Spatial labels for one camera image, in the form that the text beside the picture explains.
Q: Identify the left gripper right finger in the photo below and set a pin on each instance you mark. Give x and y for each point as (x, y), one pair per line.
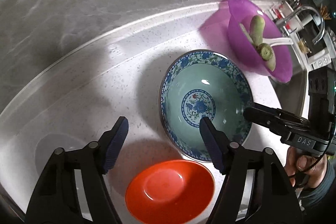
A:
(216, 143)

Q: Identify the purple plastic basin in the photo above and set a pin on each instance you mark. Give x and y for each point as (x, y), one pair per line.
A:
(263, 59)

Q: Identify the orange plastic bowl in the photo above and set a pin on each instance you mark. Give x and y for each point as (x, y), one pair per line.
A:
(174, 191)

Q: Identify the green vegetable piece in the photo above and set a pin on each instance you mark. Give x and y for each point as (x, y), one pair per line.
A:
(256, 29)

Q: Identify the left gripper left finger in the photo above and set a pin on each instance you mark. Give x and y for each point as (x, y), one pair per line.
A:
(111, 143)

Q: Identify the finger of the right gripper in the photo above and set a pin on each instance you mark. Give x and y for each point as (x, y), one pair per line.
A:
(278, 121)

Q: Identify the stainless steel sink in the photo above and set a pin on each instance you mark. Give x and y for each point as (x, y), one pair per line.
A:
(291, 95)

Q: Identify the blue floral ceramic bowl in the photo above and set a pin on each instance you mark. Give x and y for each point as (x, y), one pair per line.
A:
(200, 84)

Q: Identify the white spoon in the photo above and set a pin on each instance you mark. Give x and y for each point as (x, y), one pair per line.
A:
(283, 41)

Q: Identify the chrome sink faucet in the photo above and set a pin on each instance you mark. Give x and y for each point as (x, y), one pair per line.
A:
(316, 17)

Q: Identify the person right hand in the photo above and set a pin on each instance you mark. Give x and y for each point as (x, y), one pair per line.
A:
(298, 163)

